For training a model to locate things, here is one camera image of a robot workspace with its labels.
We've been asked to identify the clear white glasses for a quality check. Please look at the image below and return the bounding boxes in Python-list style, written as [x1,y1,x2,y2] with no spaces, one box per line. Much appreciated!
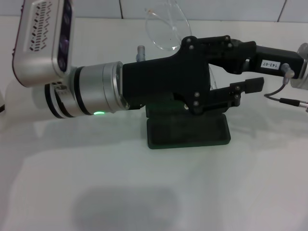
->
[144,0,218,90]

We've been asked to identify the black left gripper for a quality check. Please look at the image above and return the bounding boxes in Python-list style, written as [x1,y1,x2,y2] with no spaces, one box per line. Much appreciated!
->
[122,35,241,115]

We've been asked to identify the green glasses case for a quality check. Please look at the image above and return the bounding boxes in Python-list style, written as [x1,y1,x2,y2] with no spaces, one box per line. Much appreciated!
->
[145,100,232,150]

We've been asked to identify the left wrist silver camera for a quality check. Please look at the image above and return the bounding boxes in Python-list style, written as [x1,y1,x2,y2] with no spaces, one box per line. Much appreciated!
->
[12,0,76,88]

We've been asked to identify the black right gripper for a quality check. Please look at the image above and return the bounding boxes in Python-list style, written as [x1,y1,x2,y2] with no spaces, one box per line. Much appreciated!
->
[211,39,305,79]

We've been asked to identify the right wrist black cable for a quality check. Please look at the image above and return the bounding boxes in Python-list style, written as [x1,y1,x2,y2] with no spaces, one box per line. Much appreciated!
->
[264,77,308,108]

